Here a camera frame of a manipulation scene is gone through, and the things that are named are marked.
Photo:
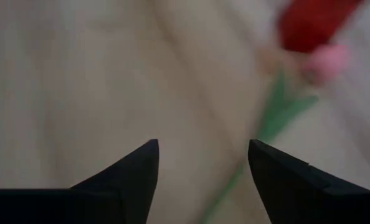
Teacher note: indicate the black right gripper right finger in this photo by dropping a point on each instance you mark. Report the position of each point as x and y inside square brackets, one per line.
[297, 196]

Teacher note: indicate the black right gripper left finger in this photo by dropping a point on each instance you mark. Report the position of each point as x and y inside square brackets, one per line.
[110, 199]

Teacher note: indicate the pink artificial tulip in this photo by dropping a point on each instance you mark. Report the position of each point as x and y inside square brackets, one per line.
[328, 62]

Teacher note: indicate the red glass vase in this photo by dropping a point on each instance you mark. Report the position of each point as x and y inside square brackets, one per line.
[309, 21]

